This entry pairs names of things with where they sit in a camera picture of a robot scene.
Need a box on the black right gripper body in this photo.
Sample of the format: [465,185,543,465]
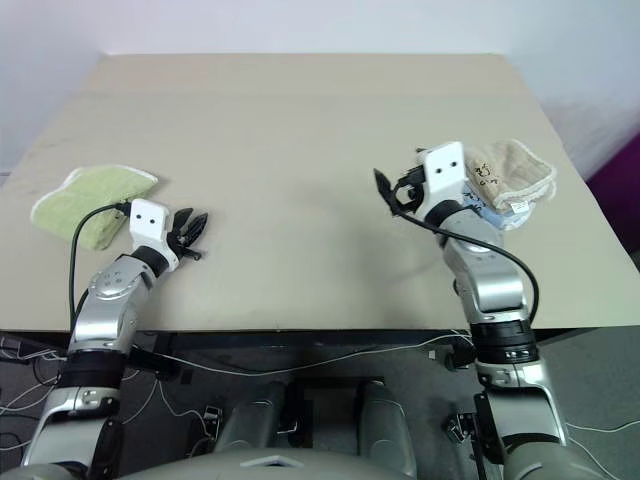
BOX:
[391,163,432,213]

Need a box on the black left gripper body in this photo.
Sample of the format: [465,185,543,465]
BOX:
[167,225,206,262]

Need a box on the beige towel with white trim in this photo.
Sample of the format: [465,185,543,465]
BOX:
[464,138,559,209]

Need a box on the green towel with white trim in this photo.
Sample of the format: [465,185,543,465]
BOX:
[30,163,161,253]

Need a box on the light blue cloth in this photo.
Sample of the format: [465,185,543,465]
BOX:
[462,183,532,233]

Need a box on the black table clamp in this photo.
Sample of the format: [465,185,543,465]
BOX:
[128,331,177,382]
[433,342,477,372]

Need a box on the purple object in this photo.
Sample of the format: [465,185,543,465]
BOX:
[583,133,640,274]

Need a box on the grey right robot leg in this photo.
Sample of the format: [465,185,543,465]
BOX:
[355,379,419,479]

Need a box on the grey robot torso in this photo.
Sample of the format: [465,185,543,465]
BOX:
[112,438,509,480]

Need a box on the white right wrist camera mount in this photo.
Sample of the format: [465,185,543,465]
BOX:
[416,141,469,222]

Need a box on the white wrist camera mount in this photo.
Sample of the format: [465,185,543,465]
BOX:
[416,141,469,222]
[128,198,180,274]

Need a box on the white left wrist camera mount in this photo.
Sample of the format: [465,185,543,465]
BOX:
[128,198,180,274]

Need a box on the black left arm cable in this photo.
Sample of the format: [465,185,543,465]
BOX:
[67,201,133,327]

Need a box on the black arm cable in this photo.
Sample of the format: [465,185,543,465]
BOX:
[67,201,133,327]
[389,186,542,327]

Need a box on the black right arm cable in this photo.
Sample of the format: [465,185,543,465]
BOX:
[389,186,542,327]

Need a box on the thin white cable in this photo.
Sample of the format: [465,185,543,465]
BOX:
[563,420,640,435]
[0,327,481,454]

